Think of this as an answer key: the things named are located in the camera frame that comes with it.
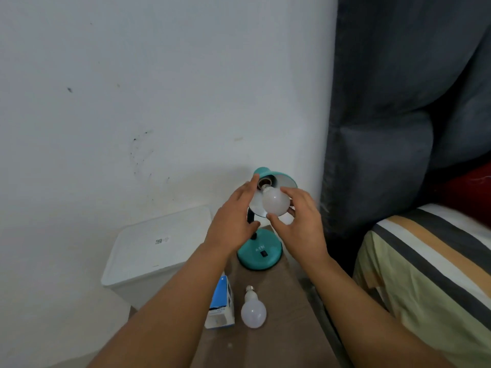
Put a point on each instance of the person's left hand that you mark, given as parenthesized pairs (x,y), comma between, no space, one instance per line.
(230,226)

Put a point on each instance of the person's right hand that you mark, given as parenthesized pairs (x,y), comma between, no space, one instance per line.
(307,233)

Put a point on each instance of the teal desk lamp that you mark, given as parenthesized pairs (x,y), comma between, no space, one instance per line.
(261,256)

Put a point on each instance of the white light bulb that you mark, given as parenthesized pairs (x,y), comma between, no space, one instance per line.
(253,314)
(274,203)

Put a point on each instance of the blue white bulb carton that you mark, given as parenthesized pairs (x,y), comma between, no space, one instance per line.
(220,298)

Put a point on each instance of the white storage box lid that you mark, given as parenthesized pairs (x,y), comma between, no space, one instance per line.
(153,256)

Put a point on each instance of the white plastic storage box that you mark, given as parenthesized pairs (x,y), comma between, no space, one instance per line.
(130,297)

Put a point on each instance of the person's left forearm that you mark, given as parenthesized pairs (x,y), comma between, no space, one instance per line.
(165,314)

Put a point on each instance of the person's right forearm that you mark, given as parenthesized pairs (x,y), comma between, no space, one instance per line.
(356,314)

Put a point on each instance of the striped pillow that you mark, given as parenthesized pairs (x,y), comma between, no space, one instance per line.
(429,287)

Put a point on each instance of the red pillow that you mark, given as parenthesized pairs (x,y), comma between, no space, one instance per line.
(472,195)

